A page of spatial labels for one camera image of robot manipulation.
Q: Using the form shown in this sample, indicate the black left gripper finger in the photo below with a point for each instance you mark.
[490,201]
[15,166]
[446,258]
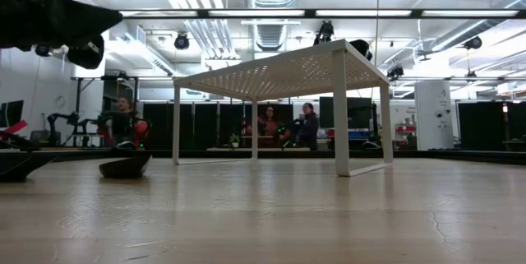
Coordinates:
[86,21]

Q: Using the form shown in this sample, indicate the black teardrop mini plate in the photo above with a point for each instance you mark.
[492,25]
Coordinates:
[20,167]
[125,168]

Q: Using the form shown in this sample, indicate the background black robot arm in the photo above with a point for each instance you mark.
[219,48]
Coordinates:
[52,128]

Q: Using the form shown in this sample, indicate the black computer monitor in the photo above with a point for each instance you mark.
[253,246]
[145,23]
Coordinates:
[11,114]

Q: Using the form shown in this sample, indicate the black ceiling spotlight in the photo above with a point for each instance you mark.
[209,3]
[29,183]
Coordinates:
[395,71]
[181,42]
[473,43]
[325,31]

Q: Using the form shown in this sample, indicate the red flat object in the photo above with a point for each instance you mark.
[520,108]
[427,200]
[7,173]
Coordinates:
[12,127]

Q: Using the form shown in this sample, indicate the person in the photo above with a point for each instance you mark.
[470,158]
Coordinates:
[123,126]
[309,128]
[269,126]

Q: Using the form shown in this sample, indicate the black overhead light bar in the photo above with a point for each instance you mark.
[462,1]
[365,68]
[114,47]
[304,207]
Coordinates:
[202,13]

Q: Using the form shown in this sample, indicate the black room partition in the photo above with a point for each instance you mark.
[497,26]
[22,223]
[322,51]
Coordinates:
[481,126]
[205,126]

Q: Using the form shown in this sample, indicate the small green potted plant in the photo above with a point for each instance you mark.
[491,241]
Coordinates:
[234,140]

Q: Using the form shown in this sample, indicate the background robot with green lights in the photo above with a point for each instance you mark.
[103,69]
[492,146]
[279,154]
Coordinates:
[287,132]

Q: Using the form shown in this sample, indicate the white perforated metal shelf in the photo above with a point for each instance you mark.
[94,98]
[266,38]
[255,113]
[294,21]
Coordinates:
[340,112]

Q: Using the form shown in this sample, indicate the shelf with red bins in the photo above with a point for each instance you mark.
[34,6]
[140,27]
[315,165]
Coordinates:
[404,130]

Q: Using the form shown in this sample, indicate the white round column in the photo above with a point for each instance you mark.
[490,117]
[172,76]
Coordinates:
[433,112]

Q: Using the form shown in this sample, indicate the round wall clock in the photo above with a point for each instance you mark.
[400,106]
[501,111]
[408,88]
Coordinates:
[60,101]

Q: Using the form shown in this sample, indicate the black aluminium table frame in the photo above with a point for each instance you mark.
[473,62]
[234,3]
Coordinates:
[472,156]

